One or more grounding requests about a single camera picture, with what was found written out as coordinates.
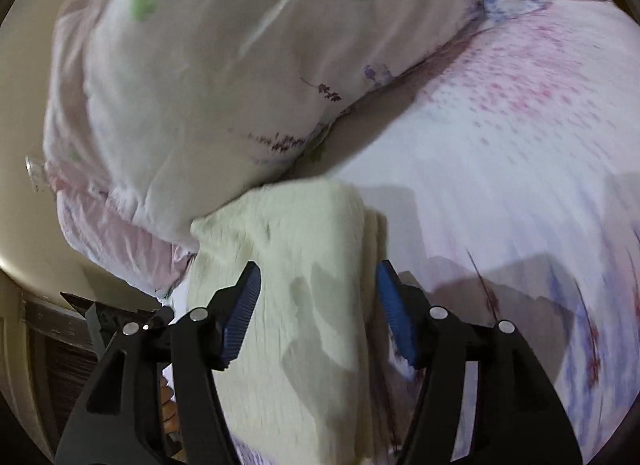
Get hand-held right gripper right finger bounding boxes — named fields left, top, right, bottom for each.
left=376, top=259, right=584, bottom=465

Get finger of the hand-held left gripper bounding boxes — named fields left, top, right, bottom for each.
left=60, top=292, right=97, bottom=319
left=85, top=301, right=174, bottom=346

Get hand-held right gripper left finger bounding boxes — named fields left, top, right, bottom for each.
left=54, top=261, right=262, bottom=465

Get cream cable-knit cardigan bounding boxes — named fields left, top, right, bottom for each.
left=187, top=179, right=388, bottom=465

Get person's left hand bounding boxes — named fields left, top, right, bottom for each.
left=159, top=377, right=180, bottom=438

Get dark bedside furniture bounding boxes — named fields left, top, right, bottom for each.
left=20, top=295, right=101, bottom=446

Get plain pink bedding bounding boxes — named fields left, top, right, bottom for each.
left=52, top=185, right=201, bottom=296

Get clear plastic piece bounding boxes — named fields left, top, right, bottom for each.
left=25, top=155, right=51, bottom=193

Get floral purple bed sheet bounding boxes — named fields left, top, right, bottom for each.
left=165, top=0, right=640, bottom=465

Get floral pink pillow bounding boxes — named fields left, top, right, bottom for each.
left=42, top=0, right=476, bottom=226

